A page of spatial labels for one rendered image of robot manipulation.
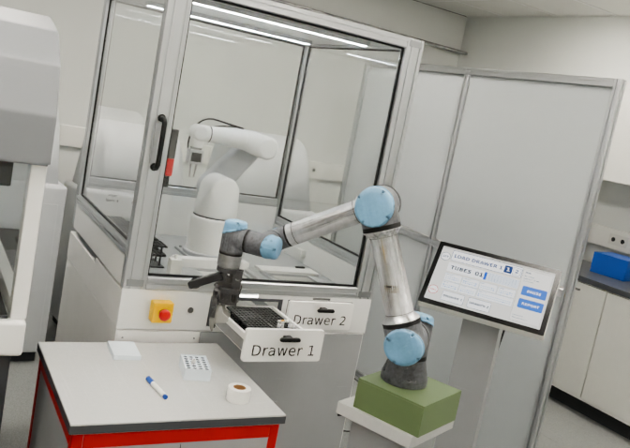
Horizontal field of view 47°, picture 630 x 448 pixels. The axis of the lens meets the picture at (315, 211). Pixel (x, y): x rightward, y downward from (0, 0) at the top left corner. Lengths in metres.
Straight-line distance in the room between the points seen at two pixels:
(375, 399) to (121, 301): 0.91
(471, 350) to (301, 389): 0.74
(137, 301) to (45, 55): 0.89
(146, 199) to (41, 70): 0.58
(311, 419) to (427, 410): 0.89
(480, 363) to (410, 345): 1.06
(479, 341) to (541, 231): 0.85
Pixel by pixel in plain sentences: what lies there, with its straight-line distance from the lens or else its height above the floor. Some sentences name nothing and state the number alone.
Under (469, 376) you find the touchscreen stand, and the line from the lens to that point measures 3.23.
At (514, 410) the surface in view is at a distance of 3.96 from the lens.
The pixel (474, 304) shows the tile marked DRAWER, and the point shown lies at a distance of 3.08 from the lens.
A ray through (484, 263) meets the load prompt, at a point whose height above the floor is 1.15.
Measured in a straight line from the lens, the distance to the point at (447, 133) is 4.38.
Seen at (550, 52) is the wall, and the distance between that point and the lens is 6.65.
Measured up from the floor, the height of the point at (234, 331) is 0.87.
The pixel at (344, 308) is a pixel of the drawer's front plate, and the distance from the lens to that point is 2.92.
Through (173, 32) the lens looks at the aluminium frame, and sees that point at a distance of 2.48.
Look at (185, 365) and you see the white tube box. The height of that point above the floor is 0.80.
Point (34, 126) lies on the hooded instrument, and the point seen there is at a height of 1.46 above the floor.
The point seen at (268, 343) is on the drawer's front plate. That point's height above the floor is 0.88.
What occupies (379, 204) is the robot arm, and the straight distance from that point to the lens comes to 2.13.
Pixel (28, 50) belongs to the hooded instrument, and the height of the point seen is 1.67.
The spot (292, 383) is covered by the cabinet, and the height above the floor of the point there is 0.59.
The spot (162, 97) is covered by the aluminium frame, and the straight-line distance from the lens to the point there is 2.47.
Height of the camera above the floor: 1.66
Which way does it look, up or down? 8 degrees down
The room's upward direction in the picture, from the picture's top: 11 degrees clockwise
